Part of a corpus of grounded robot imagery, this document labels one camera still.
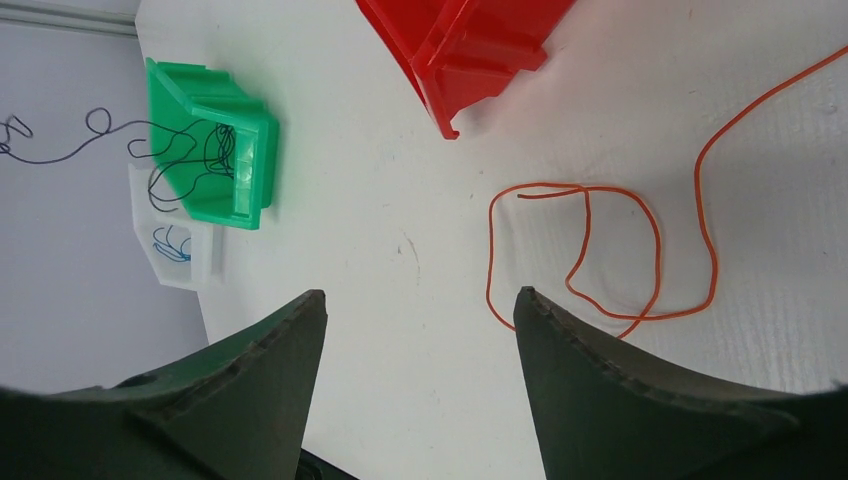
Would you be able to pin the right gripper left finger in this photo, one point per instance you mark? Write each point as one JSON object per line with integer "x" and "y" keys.
{"x": 236, "y": 409}

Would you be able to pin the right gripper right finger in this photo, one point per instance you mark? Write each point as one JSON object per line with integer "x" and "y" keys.
{"x": 605, "y": 409}

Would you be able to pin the clear plastic bin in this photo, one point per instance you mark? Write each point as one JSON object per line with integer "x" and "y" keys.
{"x": 183, "y": 253}

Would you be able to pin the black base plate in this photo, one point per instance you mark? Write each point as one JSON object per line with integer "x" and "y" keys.
{"x": 312, "y": 467}

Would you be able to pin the green plastic bin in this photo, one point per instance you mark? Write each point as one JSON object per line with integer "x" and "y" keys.
{"x": 214, "y": 146}

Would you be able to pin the red plastic bin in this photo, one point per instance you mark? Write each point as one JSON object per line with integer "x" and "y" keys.
{"x": 456, "y": 53}

